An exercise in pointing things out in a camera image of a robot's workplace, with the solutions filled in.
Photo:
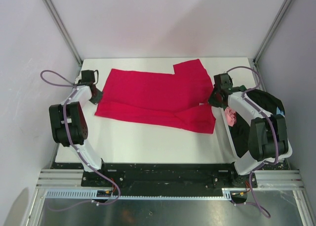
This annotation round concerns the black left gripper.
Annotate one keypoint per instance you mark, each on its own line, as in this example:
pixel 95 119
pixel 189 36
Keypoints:
pixel 96 100

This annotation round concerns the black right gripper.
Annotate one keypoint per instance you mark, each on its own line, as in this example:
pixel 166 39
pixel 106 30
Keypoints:
pixel 212 101

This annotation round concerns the red t shirt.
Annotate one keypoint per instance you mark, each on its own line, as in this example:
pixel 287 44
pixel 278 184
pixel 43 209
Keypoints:
pixel 176 100

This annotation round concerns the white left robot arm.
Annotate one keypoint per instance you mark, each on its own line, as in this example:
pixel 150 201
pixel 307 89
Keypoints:
pixel 68 124

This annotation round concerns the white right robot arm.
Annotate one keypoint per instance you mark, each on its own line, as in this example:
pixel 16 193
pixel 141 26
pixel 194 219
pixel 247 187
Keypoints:
pixel 245 165

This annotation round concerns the green t shirt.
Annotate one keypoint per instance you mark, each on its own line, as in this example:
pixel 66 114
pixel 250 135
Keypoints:
pixel 242 88

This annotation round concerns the black t shirt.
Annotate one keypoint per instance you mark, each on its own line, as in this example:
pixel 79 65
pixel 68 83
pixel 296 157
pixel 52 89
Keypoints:
pixel 248 106

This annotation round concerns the white perforated plastic basket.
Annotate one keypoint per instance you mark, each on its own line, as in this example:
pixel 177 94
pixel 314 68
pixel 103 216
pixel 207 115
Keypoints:
pixel 229 134

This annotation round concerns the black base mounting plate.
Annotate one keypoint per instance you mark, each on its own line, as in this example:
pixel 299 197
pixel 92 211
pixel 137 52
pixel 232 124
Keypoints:
pixel 125 174

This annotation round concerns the left aluminium corner post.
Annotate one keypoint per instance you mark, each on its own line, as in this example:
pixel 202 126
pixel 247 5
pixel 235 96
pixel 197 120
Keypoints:
pixel 63 30

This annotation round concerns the aluminium corner post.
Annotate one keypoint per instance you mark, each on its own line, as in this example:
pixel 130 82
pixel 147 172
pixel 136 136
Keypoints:
pixel 277 21
pixel 63 30

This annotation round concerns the right aluminium corner post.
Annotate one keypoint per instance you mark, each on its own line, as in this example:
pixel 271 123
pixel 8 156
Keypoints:
pixel 277 21

